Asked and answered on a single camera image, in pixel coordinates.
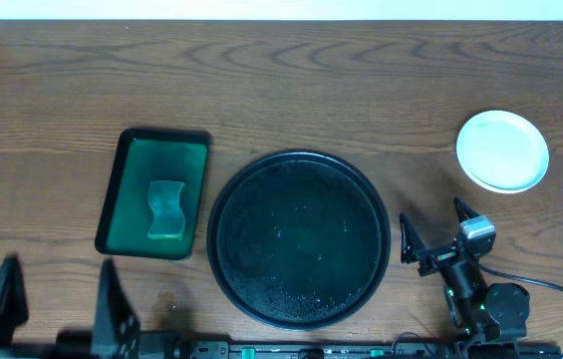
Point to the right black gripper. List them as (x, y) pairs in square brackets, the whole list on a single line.
[(416, 250)]

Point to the mint plate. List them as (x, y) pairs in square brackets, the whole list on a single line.
[(502, 152)]

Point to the green scouring sponge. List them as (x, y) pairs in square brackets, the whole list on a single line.
[(168, 218)]

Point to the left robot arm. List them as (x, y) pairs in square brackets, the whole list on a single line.
[(116, 332)]

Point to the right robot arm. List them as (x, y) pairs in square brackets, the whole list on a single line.
[(487, 312)]

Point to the round black serving tray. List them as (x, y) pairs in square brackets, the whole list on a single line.
[(299, 240)]

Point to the black rectangular water tray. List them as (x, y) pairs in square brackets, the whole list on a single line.
[(144, 155)]

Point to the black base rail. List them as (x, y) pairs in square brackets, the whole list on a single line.
[(401, 349)]

